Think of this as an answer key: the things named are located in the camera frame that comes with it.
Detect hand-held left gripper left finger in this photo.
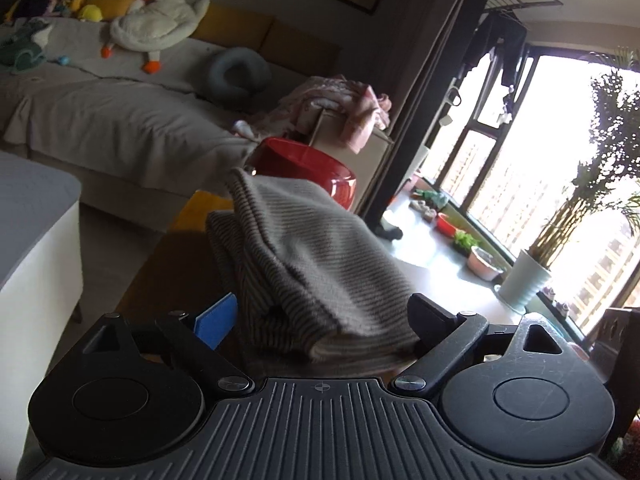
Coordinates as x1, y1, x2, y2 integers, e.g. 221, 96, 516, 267
80, 291, 256, 395

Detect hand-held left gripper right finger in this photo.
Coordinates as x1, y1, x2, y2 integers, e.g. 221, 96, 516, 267
391, 292, 573, 397

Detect striped shirt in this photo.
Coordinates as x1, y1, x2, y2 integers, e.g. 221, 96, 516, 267
206, 167, 426, 366

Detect hanging dark clothes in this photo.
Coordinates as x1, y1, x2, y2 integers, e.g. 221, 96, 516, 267
462, 10, 528, 106

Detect pale pink basin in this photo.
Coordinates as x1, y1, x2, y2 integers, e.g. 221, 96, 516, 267
467, 246, 506, 282

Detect green plant tray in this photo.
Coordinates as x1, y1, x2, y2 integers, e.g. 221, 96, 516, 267
452, 230, 481, 256

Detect red basin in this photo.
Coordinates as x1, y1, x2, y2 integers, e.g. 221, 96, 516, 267
435, 211, 458, 238

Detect white plant pot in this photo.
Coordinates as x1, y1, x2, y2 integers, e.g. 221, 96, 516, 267
497, 249, 552, 311

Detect pair of small shoes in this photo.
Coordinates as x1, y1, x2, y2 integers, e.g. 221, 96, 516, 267
409, 199, 438, 221

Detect green cloth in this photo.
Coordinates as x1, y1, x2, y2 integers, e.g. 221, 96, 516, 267
412, 189, 451, 208

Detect beige padded board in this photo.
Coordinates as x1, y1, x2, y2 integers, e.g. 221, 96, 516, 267
307, 107, 396, 213

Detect white side table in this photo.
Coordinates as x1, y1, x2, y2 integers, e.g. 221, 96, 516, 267
0, 152, 83, 480

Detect large window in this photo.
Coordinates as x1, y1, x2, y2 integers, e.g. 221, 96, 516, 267
430, 42, 640, 336

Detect pink blanket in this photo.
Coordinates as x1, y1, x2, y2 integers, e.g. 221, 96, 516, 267
272, 75, 392, 153

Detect grey covered sofa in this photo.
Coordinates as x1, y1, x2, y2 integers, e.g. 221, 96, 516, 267
0, 0, 346, 206

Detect grey neck pillow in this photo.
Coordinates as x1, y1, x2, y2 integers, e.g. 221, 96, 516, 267
207, 47, 272, 106

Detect tall green plant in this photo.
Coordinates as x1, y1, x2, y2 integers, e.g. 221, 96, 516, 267
527, 47, 640, 271

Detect mustard sofa back cushion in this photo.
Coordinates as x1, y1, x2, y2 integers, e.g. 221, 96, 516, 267
192, 2, 275, 53
260, 22, 342, 78

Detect beige curtain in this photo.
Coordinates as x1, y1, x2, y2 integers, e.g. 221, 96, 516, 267
387, 0, 481, 161

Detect white goose plush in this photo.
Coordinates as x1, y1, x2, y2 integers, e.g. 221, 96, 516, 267
100, 0, 211, 75

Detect green white garment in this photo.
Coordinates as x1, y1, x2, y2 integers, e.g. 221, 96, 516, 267
0, 17, 53, 68

